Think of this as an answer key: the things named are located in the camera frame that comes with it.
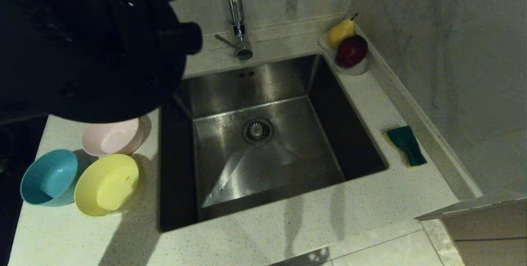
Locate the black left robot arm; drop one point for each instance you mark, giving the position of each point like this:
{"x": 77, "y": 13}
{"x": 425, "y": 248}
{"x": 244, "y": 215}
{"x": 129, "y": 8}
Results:
{"x": 82, "y": 43}

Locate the stainless steel sink basin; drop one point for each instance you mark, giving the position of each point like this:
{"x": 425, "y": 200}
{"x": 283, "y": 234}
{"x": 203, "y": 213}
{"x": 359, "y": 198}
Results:
{"x": 288, "y": 159}

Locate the green and yellow sponge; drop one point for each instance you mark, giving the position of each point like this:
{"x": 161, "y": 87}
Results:
{"x": 406, "y": 144}

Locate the round metal drain strainer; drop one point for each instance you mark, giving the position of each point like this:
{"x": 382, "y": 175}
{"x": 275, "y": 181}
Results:
{"x": 257, "y": 131}

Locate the small white dish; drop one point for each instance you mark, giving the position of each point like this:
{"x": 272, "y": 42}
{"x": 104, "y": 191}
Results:
{"x": 357, "y": 71}

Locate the dark red apple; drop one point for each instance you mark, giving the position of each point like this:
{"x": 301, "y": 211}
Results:
{"x": 352, "y": 51}

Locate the chrome faucet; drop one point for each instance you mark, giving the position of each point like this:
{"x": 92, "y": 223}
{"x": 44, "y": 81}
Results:
{"x": 236, "y": 6}

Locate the yellow pear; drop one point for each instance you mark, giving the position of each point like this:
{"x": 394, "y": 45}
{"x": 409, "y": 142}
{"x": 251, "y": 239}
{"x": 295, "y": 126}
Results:
{"x": 341, "y": 32}

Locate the pink plastic bowl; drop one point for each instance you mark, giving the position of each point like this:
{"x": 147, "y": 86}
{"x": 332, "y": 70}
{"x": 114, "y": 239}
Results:
{"x": 113, "y": 140}

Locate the yellow plastic bowl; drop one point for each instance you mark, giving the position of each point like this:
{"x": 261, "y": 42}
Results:
{"x": 107, "y": 185}

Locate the blue plastic bowl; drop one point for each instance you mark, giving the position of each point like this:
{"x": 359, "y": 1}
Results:
{"x": 49, "y": 177}

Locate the beige wooden cabinet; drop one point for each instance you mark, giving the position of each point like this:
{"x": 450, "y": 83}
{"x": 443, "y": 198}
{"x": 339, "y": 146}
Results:
{"x": 490, "y": 229}

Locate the black induction cooktop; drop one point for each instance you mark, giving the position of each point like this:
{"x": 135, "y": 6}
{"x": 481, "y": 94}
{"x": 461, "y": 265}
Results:
{"x": 12, "y": 216}

